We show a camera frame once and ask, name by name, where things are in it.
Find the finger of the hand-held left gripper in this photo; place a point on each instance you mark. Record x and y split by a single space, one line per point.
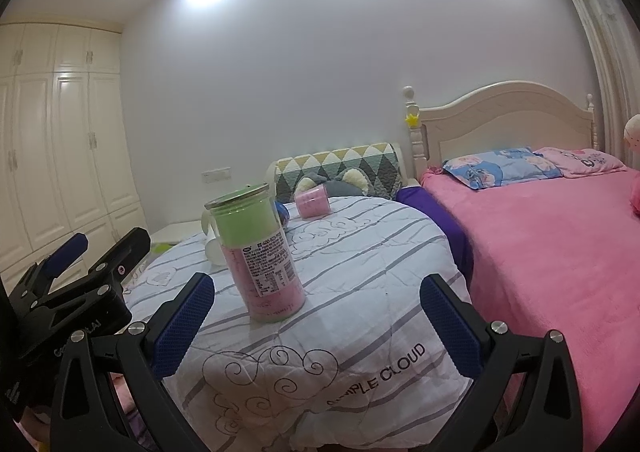
69 252
127 252

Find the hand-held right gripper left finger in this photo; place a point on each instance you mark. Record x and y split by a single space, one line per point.
184 327

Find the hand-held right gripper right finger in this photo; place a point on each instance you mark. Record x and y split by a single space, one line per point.
450 327

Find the green and pink cup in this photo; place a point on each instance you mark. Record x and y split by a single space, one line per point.
265 277

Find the small pink cup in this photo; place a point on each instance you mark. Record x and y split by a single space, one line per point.
312 203

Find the small green object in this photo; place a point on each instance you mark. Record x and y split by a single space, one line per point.
162 248

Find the cream wardrobe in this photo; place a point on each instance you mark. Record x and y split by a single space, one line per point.
60 156

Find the purple bed sheet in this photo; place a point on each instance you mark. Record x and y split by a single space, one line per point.
440 217

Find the white striped quilt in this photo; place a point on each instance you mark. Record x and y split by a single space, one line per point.
350 257

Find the pink blanket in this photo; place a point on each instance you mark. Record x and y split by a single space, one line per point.
550 257

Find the blue round object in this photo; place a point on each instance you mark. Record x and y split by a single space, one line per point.
283 213

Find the blue cartoon pillow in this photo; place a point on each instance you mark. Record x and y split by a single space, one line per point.
495 165

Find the grey plush toy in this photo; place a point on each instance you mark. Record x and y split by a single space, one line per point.
340 187

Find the triangle pattern quilted cushion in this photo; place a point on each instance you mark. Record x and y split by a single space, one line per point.
345 159

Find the yellow crown toy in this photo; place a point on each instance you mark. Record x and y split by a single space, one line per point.
412 121

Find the cream wooden headboard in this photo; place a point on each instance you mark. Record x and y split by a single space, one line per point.
500 121

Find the pink cartoon pillow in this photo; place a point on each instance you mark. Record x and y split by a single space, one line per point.
585 161

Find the pink plush toy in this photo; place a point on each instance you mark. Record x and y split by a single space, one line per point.
633 131

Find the cream curtain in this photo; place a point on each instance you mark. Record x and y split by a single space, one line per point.
600 41

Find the white wall socket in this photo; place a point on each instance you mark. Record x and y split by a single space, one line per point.
216 175

